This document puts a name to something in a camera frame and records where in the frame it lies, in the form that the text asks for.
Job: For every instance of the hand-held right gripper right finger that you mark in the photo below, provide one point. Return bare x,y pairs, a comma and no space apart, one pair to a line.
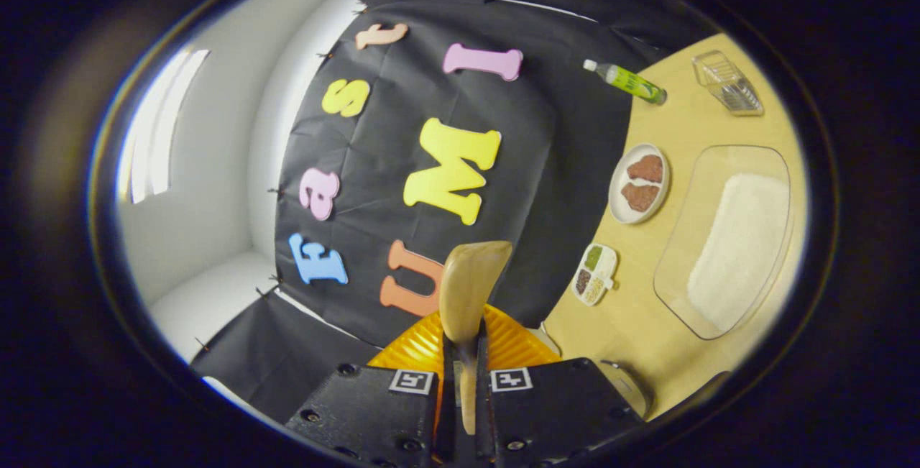
483,418

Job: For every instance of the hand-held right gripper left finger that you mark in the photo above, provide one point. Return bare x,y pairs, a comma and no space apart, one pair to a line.
447,418

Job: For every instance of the wooden spoon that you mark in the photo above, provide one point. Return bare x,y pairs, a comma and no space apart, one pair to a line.
471,288

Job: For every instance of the white divided bean dish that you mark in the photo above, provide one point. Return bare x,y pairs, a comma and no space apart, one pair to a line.
595,274

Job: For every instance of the clear glass dish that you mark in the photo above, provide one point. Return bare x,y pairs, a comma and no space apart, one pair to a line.
683,252

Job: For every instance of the white round plate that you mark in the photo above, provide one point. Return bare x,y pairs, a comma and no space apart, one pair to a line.
617,195

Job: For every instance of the black backdrop cloth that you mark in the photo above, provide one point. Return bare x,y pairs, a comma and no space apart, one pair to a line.
560,166

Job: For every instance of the brown meat piece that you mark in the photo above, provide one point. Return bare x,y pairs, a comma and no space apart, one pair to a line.
645,168
640,197

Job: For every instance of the green tea bottle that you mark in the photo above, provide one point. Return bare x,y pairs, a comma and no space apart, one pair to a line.
632,83

